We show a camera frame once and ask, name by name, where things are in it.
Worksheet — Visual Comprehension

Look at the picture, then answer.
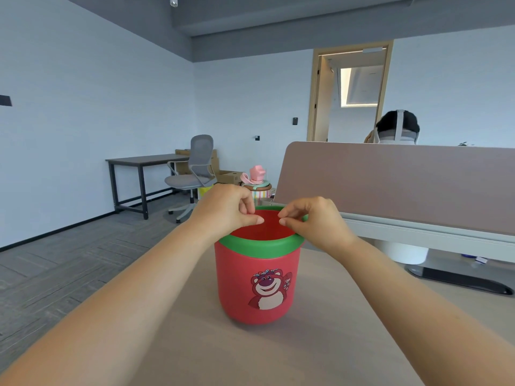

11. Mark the small cardboard box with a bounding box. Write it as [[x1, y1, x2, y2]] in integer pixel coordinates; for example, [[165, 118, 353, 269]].
[[216, 170, 244, 185]]

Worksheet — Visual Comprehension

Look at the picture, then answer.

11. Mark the brown desk divider panel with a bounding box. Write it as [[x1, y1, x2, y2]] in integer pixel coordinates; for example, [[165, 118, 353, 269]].
[[273, 141, 515, 237]]

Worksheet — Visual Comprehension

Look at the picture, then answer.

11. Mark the dark metal-legged table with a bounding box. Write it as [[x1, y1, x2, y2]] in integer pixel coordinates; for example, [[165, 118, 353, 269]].
[[105, 154, 190, 220]]

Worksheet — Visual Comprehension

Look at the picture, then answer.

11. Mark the striped round container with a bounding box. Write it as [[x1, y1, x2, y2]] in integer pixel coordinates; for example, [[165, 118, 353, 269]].
[[244, 182, 273, 200]]

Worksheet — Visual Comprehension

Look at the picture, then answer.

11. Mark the white desk frame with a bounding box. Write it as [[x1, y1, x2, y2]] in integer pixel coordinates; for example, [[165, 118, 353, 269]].
[[261, 200, 515, 264]]

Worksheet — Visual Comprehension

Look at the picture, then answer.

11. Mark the open door leaf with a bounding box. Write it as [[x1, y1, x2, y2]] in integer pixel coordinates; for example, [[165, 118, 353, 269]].
[[313, 55, 335, 142]]

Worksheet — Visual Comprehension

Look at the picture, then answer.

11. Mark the white round waste bin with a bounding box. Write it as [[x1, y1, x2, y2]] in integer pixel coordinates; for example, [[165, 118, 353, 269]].
[[374, 239, 429, 265]]

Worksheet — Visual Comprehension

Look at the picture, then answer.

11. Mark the white head strap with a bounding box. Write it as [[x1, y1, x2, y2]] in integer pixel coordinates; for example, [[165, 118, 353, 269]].
[[374, 109, 419, 146]]

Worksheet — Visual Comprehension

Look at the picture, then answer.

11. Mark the red bin with green rim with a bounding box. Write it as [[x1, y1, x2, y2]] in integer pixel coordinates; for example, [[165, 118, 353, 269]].
[[214, 205, 309, 325]]

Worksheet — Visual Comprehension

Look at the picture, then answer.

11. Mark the brown cardboard box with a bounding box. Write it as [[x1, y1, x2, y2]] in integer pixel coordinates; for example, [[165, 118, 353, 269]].
[[175, 149, 220, 181]]

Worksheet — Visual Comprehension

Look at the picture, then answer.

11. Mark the person's right forearm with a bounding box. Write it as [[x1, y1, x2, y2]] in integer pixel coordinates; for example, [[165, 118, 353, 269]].
[[335, 237, 515, 386]]

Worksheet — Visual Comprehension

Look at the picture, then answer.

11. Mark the black desk foot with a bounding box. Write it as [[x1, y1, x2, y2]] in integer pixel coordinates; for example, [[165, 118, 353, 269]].
[[405, 265, 514, 296]]

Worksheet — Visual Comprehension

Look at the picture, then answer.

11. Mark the person's right hand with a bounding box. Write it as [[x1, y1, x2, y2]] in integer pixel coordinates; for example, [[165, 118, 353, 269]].
[[277, 196, 357, 263]]

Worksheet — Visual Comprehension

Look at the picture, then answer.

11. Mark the person's left forearm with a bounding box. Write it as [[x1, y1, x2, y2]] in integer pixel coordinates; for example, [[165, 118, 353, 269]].
[[0, 220, 227, 386]]

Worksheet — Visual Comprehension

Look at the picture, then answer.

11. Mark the wooden door frame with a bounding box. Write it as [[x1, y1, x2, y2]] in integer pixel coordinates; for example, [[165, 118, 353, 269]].
[[307, 40, 394, 143]]

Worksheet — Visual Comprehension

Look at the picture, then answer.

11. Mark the grey office chair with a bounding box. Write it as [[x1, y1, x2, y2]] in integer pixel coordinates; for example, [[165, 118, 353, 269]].
[[164, 134, 218, 224]]

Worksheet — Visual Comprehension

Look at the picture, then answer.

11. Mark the person's left hand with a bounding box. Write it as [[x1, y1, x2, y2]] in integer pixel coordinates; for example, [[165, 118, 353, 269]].
[[192, 183, 265, 242]]

